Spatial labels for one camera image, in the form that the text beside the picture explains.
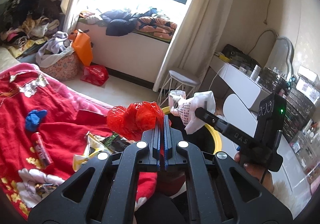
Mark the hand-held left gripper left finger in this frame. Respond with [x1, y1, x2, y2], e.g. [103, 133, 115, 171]
[27, 115, 164, 224]

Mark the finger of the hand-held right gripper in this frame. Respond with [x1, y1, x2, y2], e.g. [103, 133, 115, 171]
[194, 107, 258, 149]

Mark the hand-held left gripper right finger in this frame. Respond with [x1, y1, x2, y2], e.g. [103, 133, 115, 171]
[164, 115, 294, 224]

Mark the yellow rimmed black trash bin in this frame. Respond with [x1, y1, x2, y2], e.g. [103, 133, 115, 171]
[160, 106, 223, 162]

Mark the red plastic bag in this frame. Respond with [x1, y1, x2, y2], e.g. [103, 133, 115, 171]
[107, 101, 173, 139]

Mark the white printed plastic bag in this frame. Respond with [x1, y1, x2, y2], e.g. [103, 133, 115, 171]
[169, 90, 217, 134]

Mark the dark snack wrapper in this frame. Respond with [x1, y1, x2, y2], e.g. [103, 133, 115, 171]
[102, 132, 135, 153]
[34, 183, 59, 193]

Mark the yellow snack wrapper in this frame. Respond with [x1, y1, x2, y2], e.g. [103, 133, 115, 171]
[72, 132, 105, 172]

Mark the red printed snack packet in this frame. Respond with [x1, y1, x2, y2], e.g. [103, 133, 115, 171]
[31, 132, 54, 167]

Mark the blue wrapper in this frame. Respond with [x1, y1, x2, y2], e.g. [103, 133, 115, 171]
[25, 109, 48, 132]

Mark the person's right forearm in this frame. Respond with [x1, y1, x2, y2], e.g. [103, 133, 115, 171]
[257, 171, 297, 204]

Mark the person's right hand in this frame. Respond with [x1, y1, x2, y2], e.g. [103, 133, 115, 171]
[234, 151, 273, 191]

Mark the white rounded cabinet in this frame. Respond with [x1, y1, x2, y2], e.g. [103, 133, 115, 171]
[221, 94, 313, 204]

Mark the clear cosmetics organiser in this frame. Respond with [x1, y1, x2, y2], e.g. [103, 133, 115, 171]
[262, 67, 317, 144]

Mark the silver framed mirror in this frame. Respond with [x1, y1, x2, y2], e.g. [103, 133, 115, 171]
[272, 36, 295, 80]

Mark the yellow box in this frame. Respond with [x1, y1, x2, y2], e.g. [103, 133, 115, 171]
[215, 52, 232, 63]

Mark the black bag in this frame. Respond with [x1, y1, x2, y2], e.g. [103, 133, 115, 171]
[221, 44, 262, 67]

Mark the white window seat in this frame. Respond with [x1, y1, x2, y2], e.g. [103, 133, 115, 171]
[76, 20, 173, 90]

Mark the red shopping bag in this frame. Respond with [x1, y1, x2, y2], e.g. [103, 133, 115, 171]
[80, 65, 110, 86]

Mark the red floral blanket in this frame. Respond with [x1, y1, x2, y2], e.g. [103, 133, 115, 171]
[0, 63, 185, 219]

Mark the orange patterned blanket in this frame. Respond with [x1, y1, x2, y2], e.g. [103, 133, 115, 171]
[136, 14, 178, 40]

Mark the wide cream curtain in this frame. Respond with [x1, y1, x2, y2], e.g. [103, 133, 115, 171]
[152, 0, 240, 92]

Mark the floral fabric basket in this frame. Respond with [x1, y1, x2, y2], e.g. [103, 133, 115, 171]
[42, 52, 82, 81]

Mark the dark padded jacket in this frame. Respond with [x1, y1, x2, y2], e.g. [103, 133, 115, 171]
[100, 8, 158, 37]

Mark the orange paper bag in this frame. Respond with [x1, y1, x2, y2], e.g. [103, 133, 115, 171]
[69, 29, 93, 67]

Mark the pale folded cloth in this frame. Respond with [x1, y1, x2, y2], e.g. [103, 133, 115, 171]
[79, 10, 103, 25]

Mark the grey white garment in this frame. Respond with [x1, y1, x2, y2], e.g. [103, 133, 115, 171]
[35, 31, 75, 68]

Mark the narrow cream curtain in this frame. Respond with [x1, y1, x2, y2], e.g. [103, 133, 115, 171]
[61, 0, 88, 37]

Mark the bed with cream sheet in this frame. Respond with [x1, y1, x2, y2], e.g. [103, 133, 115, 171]
[0, 47, 23, 75]

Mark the pile of mixed clothes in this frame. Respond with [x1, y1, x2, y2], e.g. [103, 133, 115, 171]
[0, 0, 63, 51]

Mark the white power cord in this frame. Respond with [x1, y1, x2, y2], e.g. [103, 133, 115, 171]
[209, 64, 226, 95]

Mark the white wire stool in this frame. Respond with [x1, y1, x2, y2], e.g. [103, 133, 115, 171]
[159, 69, 202, 106]

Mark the grey wall cable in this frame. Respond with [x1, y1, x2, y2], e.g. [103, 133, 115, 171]
[250, 29, 277, 58]

